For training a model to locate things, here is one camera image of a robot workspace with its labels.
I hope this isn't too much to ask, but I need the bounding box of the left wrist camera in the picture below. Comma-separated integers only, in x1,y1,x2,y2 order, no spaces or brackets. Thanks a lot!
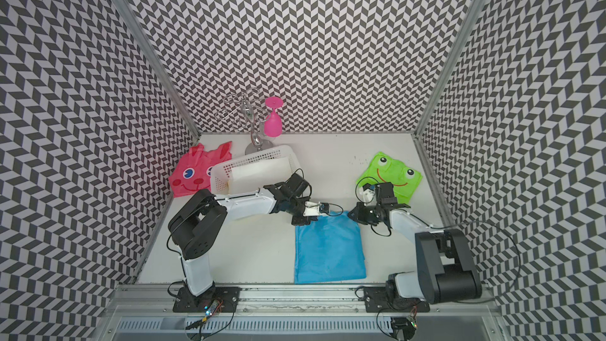
303,201,331,217

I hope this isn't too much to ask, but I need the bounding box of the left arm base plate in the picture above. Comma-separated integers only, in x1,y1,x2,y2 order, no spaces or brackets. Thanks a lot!
173,286,241,314

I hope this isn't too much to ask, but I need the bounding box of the green frog raincoat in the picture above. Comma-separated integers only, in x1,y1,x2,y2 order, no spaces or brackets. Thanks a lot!
357,153,422,205

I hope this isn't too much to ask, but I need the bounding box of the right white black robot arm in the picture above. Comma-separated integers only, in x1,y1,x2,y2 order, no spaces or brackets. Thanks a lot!
347,181,482,304

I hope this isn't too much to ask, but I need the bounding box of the blue raincoat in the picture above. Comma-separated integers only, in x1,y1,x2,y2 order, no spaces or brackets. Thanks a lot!
294,213,367,284

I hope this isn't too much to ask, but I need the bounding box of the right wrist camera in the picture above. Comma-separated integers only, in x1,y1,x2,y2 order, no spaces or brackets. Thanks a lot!
356,183,375,205

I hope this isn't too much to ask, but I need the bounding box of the chrome glass holder stand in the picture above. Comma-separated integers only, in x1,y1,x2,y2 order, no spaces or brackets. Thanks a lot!
227,94,275,155

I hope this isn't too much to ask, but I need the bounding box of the white plastic basket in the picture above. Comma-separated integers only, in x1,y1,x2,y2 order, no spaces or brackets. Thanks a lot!
211,145,301,195

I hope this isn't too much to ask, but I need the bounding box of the pink silicone wine glass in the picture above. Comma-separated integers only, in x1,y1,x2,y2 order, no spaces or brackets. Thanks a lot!
264,96,283,137

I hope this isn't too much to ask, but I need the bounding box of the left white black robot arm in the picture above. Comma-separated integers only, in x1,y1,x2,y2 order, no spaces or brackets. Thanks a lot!
168,173,312,298

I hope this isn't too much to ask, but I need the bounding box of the aluminium front rail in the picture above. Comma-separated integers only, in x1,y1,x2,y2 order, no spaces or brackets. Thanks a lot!
102,284,500,320

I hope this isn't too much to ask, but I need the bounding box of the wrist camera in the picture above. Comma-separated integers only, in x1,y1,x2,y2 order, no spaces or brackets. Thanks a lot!
356,183,375,205
303,201,331,217

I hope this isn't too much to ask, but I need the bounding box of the pink bunny raincoat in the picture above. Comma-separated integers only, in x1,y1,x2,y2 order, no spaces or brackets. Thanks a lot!
169,141,232,197

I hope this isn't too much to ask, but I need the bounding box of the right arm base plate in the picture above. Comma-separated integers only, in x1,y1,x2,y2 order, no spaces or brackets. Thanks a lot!
359,286,430,314

